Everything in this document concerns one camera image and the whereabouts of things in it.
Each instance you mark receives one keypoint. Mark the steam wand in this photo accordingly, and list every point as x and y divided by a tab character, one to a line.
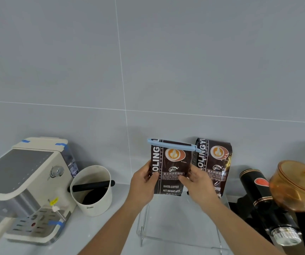
58	211

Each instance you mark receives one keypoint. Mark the person's right forearm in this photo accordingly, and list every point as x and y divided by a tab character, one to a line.
237	231

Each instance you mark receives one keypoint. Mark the perforated metal drip tray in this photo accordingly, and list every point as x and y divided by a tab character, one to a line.
32	227

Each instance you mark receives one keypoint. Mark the person's left thumb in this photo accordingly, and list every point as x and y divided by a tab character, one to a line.
153	177

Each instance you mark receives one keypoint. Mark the silver steam knob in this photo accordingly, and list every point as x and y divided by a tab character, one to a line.
56	171

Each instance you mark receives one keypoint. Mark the person's left hand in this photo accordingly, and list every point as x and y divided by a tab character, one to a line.
141	188

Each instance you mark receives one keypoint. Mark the person's right hand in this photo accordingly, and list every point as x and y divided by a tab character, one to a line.
201	188

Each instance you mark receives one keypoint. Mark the blue tape piece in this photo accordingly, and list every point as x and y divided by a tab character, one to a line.
62	146
25	141
56	223

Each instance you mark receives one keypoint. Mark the yellow sticker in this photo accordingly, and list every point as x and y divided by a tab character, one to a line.
53	201

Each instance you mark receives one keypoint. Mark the clear acrylic stand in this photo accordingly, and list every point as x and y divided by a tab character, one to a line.
179	223

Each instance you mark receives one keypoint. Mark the blue bag sealing clip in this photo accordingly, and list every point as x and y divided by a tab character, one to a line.
173	145

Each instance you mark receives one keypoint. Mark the dark coffee bag with clip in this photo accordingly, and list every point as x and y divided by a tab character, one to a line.
171	167

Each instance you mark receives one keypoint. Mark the person's right thumb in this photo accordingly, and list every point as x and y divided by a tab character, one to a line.
185	181

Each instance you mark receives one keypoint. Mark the amber hopper lid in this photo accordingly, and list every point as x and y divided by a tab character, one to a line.
301	176

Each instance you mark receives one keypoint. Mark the cream espresso machine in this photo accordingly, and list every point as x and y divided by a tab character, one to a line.
22	177

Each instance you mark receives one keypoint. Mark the black knock bar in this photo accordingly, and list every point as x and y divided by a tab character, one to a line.
91	186

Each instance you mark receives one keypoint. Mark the black cylindrical coffee grinder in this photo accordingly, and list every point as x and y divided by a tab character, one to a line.
264	201

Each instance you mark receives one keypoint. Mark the clear water tank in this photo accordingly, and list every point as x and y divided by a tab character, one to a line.
70	161

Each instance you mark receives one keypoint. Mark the amber bean hopper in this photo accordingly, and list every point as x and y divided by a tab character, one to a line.
288	196

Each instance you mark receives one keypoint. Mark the white knock box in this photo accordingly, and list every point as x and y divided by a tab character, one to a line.
94	207

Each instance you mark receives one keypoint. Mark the black grinder base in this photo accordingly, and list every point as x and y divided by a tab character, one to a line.
244	212

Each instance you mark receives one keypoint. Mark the person's left forearm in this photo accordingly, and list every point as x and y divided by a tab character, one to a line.
110	231

